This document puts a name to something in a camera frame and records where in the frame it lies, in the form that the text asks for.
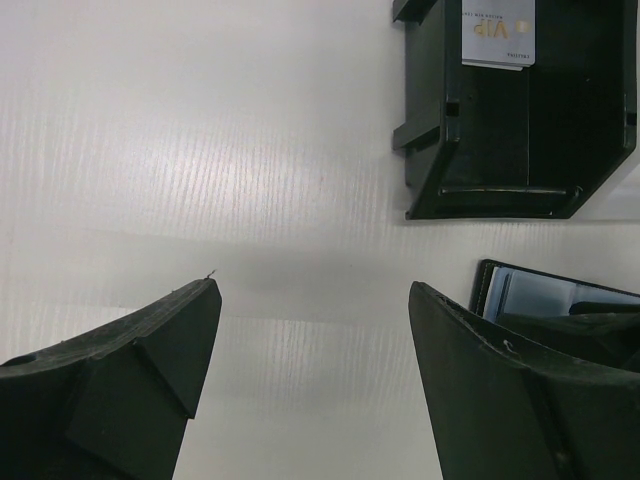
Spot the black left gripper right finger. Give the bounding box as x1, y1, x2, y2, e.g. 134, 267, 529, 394
408, 282, 639, 479

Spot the silver credit card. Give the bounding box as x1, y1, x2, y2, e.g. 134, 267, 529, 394
461, 0, 536, 71

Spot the black left bin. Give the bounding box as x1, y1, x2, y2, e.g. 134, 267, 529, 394
392, 1, 639, 220

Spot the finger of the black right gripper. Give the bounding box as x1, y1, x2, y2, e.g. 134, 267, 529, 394
499, 302, 639, 372

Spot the black leather card holder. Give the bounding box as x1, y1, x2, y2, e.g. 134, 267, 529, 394
469, 259, 639, 322

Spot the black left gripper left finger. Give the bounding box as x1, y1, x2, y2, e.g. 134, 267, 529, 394
1, 278, 222, 479

